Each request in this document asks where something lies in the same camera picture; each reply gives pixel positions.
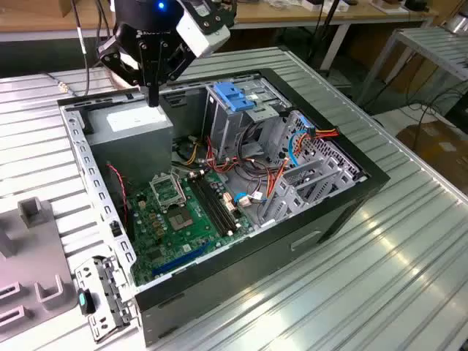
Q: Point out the black latch with blue mark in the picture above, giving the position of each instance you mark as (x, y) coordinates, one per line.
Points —
(85, 301)

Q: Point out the flat cardboard box with label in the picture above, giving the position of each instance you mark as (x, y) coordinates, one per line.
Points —
(438, 153)

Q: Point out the CPU socket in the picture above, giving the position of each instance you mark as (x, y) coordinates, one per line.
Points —
(179, 221)

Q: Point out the silver metal cylinder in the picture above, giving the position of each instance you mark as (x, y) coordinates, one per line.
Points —
(459, 23)

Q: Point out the small white box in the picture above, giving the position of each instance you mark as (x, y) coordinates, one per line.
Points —
(314, 4)

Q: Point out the black RAM slot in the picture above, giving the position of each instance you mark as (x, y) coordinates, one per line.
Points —
(219, 206)
(209, 206)

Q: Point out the metal slat side table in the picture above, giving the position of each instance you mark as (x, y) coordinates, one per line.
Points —
(431, 44)

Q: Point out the long wooden workbench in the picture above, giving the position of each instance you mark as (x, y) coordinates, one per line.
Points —
(278, 16)

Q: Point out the blue expansion slot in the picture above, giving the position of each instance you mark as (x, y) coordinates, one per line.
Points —
(183, 257)

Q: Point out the black case lock slider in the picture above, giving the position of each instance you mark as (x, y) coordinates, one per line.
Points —
(116, 230)

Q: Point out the grey power supply unit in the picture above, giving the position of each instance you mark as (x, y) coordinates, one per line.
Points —
(131, 157)

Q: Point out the black case fan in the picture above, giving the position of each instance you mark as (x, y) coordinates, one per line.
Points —
(117, 190)

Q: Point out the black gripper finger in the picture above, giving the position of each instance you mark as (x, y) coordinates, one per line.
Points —
(144, 66)
(155, 73)

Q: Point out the hinged metal slot retainer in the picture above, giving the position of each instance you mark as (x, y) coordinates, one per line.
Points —
(104, 289)

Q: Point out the grey optical drive cage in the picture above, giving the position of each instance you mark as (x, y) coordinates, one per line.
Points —
(223, 128)

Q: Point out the blue plastic drive latch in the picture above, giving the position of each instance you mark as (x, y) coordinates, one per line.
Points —
(230, 96)

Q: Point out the small black device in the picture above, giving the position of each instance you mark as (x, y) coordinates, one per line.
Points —
(417, 4)

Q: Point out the black open PC case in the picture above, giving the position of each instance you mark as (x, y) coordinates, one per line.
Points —
(256, 263)

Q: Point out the grey metal disk bay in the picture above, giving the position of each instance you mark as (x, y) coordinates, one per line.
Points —
(289, 204)

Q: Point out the green motherboard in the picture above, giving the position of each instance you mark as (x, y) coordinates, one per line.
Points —
(172, 252)

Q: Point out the grey parts rack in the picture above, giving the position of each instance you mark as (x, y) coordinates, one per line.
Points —
(33, 252)

